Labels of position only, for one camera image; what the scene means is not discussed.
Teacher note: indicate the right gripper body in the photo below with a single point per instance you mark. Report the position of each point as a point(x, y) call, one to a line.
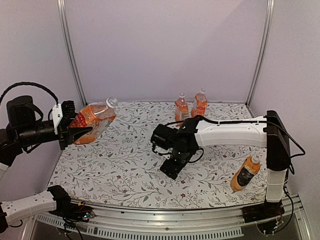
point(168, 169)

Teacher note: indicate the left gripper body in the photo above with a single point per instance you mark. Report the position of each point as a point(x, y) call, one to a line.
point(63, 131)

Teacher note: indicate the orange tea bottle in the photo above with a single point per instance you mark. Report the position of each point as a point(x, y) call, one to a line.
point(181, 108)
point(200, 104)
point(98, 115)

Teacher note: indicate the dark label orange bottle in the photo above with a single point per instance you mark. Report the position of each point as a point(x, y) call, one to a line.
point(247, 171)

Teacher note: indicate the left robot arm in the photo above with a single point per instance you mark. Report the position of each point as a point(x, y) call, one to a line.
point(27, 130)

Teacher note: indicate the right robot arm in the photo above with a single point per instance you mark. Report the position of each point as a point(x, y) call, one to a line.
point(196, 133)

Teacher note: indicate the floral patterned table mat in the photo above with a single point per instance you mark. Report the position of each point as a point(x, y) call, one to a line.
point(120, 169)

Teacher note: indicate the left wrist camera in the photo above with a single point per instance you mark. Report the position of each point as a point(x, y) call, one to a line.
point(57, 115)

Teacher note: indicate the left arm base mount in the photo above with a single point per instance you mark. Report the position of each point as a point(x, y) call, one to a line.
point(76, 212)

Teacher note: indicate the aluminium front rail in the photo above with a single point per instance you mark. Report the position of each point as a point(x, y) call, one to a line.
point(124, 223)

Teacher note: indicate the left aluminium frame post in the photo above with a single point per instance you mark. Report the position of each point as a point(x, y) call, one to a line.
point(61, 7)

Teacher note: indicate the aluminium frame post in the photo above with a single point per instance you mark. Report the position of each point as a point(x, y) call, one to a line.
point(262, 51)
point(61, 7)

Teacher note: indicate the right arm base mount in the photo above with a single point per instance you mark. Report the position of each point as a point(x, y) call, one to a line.
point(267, 215)

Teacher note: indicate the right aluminium frame post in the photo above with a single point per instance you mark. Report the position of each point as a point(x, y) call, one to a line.
point(262, 51)

